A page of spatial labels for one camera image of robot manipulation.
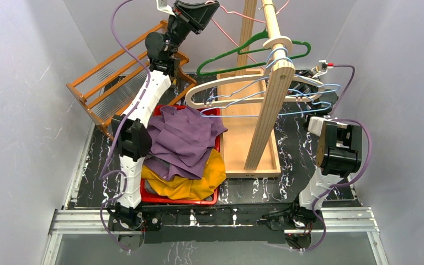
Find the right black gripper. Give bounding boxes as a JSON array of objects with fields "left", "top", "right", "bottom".
[{"left": 275, "top": 70, "right": 319, "bottom": 110}]

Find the green hanger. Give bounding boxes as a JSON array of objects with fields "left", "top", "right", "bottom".
[{"left": 196, "top": 30, "right": 312, "bottom": 76}]

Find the pink wire hanger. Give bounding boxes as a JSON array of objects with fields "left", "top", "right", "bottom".
[{"left": 204, "top": 0, "right": 292, "bottom": 68}]

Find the beige plastic hanger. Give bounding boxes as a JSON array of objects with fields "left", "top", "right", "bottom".
[{"left": 184, "top": 31, "right": 326, "bottom": 109}]

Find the purple garment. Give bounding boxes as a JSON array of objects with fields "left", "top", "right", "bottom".
[{"left": 144, "top": 106, "right": 227, "bottom": 181}]

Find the mustard yellow garment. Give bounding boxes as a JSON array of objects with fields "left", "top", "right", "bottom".
[{"left": 141, "top": 149, "right": 226, "bottom": 201}]

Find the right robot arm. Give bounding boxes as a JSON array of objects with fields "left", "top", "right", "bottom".
[{"left": 288, "top": 82, "right": 362, "bottom": 229}]

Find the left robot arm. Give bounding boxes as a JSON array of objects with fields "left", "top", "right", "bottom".
[{"left": 106, "top": 1, "right": 220, "bottom": 230}]

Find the wooden clothes rack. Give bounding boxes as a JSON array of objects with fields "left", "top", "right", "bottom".
[{"left": 218, "top": 1, "right": 295, "bottom": 178}]

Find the orange wooden shoe rack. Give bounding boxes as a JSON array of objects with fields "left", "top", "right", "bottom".
[{"left": 66, "top": 20, "right": 197, "bottom": 139}]

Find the red plastic tray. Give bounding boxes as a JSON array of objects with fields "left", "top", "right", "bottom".
[{"left": 141, "top": 105, "right": 222, "bottom": 205}]

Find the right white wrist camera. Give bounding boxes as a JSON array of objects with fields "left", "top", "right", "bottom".
[{"left": 311, "top": 60, "right": 334, "bottom": 78}]

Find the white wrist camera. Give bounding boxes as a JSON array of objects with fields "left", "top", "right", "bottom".
[
  {"left": 156, "top": 0, "right": 176, "bottom": 17},
  {"left": 311, "top": 60, "right": 334, "bottom": 78}
]

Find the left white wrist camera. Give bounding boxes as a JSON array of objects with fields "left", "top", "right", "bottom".
[{"left": 156, "top": 0, "right": 176, "bottom": 17}]

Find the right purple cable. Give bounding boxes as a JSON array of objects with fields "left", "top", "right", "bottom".
[{"left": 305, "top": 65, "right": 374, "bottom": 253}]

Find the purple cable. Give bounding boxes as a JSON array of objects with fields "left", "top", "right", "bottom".
[
  {"left": 99, "top": 0, "right": 152, "bottom": 253},
  {"left": 305, "top": 65, "right": 374, "bottom": 253}
]

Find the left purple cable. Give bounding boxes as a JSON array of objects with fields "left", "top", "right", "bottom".
[{"left": 99, "top": 0, "right": 152, "bottom": 253}]

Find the black metal base frame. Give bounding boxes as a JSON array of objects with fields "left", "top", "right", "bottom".
[{"left": 49, "top": 199, "right": 381, "bottom": 253}]

